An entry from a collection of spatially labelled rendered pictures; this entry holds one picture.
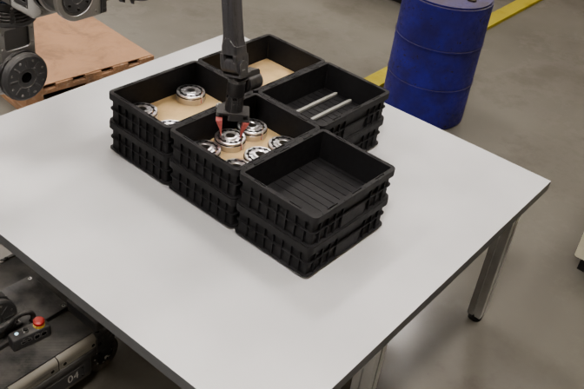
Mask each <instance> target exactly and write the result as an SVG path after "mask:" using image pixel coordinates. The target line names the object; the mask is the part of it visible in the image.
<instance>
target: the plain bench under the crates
mask: <svg viewBox="0 0 584 389"><path fill-rule="evenodd" d="M220 50H222V35H221V36H217V37H215V38H212V39H209V40H207V41H205V42H202V43H198V44H196V45H193V46H190V47H188V48H186V49H181V50H179V51H177V52H174V53H171V54H169V55H166V56H162V57H160V58H157V59H155V60H152V61H150V62H147V63H144V64H141V65H138V66H135V67H134V68H131V69H126V70H125V71H122V72H119V73H116V74H114V75H112V76H107V77H105V78H103V79H100V80H98V81H95V82H91V83H89V84H86V85H83V86H81V87H79V88H76V89H72V90H70V91H67V92H64V93H62V94H60V95H57V96H53V97H51V98H48V99H45V100H43V101H40V102H36V103H34V104H31V105H29V106H26V107H24V108H21V109H17V110H15V111H12V112H9V113H8V114H5V115H0V244H2V245H3V246H4V247H6V248H7V249H8V250H9V251H11V252H12V253H13V254H14V255H15V256H16V257H17V258H19V259H20V260H21V261H23V262H24V263H25V264H26V265H28V266H29V267H30V268H32V269H33V270H34V271H35V272H37V273H38V274H39V275H41V276H42V277H43V278H44V279H46V280H47V281H48V282H49V283H50V284H51V285H52V286H54V287H55V288H56V289H58V290H59V291H60V292H61V293H63V294H64V295H65V296H67V297H68V298H69V299H70V300H72V301H73V302H74V303H76V304H77V305H78V306H79V307H81V308H82V309H83V310H84V311H85V312H86V313H88V314H89V315H90V316H91V317H93V318H94V319H95V320H97V321H98V322H99V323H100V324H102V325H103V326H104V327H106V328H107V329H108V330H109V331H111V332H112V333H113V334H115V336H116V337H117V338H119V339H120V340H121V341H123V342H124V343H125V344H126V345H128V346H129V347H130V348H132V349H133V350H134V351H135V352H137V353H138V354H139V355H141V356H142V357H143V358H144V359H146V360H147V361H148V362H149V363H150V364H151V365H152V366H154V367H155V368H156V369H158V370H159V371H160V372H161V373H163V374H164V375H165V376H167V377H168V378H169V379H171V380H172V381H173V382H174V383H176V384H177V385H178V386H180V387H181V388H182V389H341V388H342V387H343V386H344V385H345V384H346V383H347V382H348V381H349V380H350V379H351V378H352V377H353V378H352V382H351V386H350V389H376V386H377V382H378V379H379V375H380V372H381V369H382V362H383V360H384V356H385V352H386V349H387V346H388V343H389V341H391V340H392V339H393V338H394V337H395V336H396V334H398V333H399V332H400V331H401V330H402V329H403V328H404V327H405V326H406V325H407V324H408V323H409V322H410V321H411V320H412V319H413V318H414V317H415V316H416V315H417V314H418V313H419V312H421V311H422V310H423V309H424V308H425V307H426V306H427V305H428V304H429V303H430V302H431V301H432V300H433V299H434V298H435V297H436V296H437V295H438V294H439V293H440V292H442V291H443V290H444V289H445V288H446V287H447V286H448V285H449V284H450V283H451V282H452V281H453V280H454V279H455V278H456V277H457V276H458V275H459V274H460V273H461V272H462V271H464V270H465V269H466V268H467V267H468V266H469V265H470V264H471V263H472V262H473V261H474V260H475V259H476V258H477V257H478V256H479V255H480V254H481V253H482V252H483V251H484V250H486V249H487V248H488V251H487V254H486V257H485V260H484V262H483V265H482V268H481V272H480V275H479V278H478V281H477V283H476V286H475V289H474V293H473V296H472V299H471V301H470V303H469V306H468V310H467V313H468V317H469V318H470V319H471V320H472V321H475V322H478V321H481V318H482V315H484V314H485V313H486V311H487V309H488V305H489V302H490V300H491V297H492V294H493V292H494V288H495V285H496V282H497V280H498V278H499V275H500V272H501V268H502V266H503V263H504V260H505V258H506V255H507V252H508V249H509V246H510V243H511V240H512V239H513V236H514V231H515V229H516V227H517V224H518V221H519V219H520V216H521V215H522V214H523V213H524V212H525V211H526V210H527V209H529V208H530V207H531V206H532V205H533V204H534V203H535V202H536V201H537V200H538V199H539V198H540V197H541V196H542V195H543V194H544V193H545V192H546V191H547V190H548V188H549V185H550V182H551V181H550V180H548V179H545V178H543V177H541V176H539V175H537V174H535V173H533V172H530V171H528V170H526V169H524V168H522V167H520V166H518V165H515V164H513V163H512V162H509V161H507V160H505V159H503V158H501V157H499V156H497V155H494V154H492V153H490V152H488V151H487V150H484V149H482V148H479V147H477V146H475V145H474V144H472V143H469V142H466V141H464V140H462V139H461V138H459V137H457V136H454V135H451V134H449V133H448V132H446V131H444V130H442V129H438V128H437V127H435V126H433V125H431V124H429V123H427V122H424V121H422V120H420V119H418V118H416V117H414V116H412V115H409V114H407V113H405V112H403V111H401V110H399V109H397V108H394V107H392V106H390V105H388V104H386V103H384V105H385V106H386V107H385V108H384V109H383V110H382V115H383V116H384V120H383V124H382V125H381V126H380V127H379V129H378V130H379V131H380V134H378V135H377V138H376V140H377V141H378V144H377V145H375V146H374V147H373V148H370V149H369V150H367V152H369V153H370V154H372V155H375V156H377V157H378V158H380V159H382V160H384V161H385V162H388V163H390V164H391V165H393V166H394V167H395V174H394V176H393V177H391V178H390V179H389V180H388V181H389V182H390V186H389V187H387V192H386V193H387V194H388V204H387V205H386V206H385V207H383V208H382V210H383V211H384V213H383V214H382V215H381V218H380V221H381V222H382V225H381V226H380V227H378V228H377V229H376V230H375V231H373V232H372V233H370V234H369V235H367V236H366V237H364V238H363V239H362V240H360V241H358V242H357V243H356V244H354V246H352V247H350V248H349V249H348V250H346V251H345V252H343V253H342V254H340V255H339V256H337V257H336V258H334V259H333V260H332V261H331V262H329V263H328V264H327V265H325V266H324V267H322V268H320V269H319V270H318V271H316V272H315V273H313V274H312V275H310V276H309V277H302V276H301V275H299V274H297V273H296V272H295V271H293V270H292V269H290V268H289V267H287V266H285V265H284V264H282V263H281V262H280V261H278V260H277V259H275V258H274V257H272V256H271V255H269V254H267V253H266V252H264V251H263V250H261V249H260V248H259V247H257V246H256V245H254V244H253V243H251V242H250V241H248V240H246V239H245V238H243V237H242V236H241V235H239V234H238V233H236V231H235V228H236V227H227V226H225V225H224V224H222V223H221V222H220V221H218V220H217V219H215V218H214V217H212V216H211V215H209V214H207V213H206V212H204V211H203V210H201V209H200V208H199V207H197V206H196V205H194V204H193V203H191V202H190V201H188V200H186V199H185V198H184V197H182V196H181V195H179V194H178V193H177V192H175V191H174V190H172V189H171V188H169V184H163V183H161V182H160V181H158V180H157V179H156V178H154V177H153V176H151V175H149V174H148V173H146V172H145V171H143V170H142V169H140V168H139V167H138V166H136V165H135V164H133V163H132V162H130V161H128V160H127V159H125V158H124V157H122V156H121V155H119V154H118V153H117V152H115V151H114V150H112V149H111V148H110V145H112V144H113V138H112V137H111V134H113V129H111V128H110V118H111V117H112V116H113V110H112V109H111V108H110V107H111V106H112V105H113V102H112V101H111V100H110V90H112V89H115V88H118V87H121V86H123V85H125V84H128V83H131V82H134V81H137V80H140V79H143V78H144V77H147V76H152V75H154V74H156V73H159V72H162V71H164V70H167V69H171V68H174V67H176V66H178V65H181V64H184V63H188V62H190V61H198V58H201V57H203V56H207V55H210V54H212V53H215V52H217V51H220Z"/></svg>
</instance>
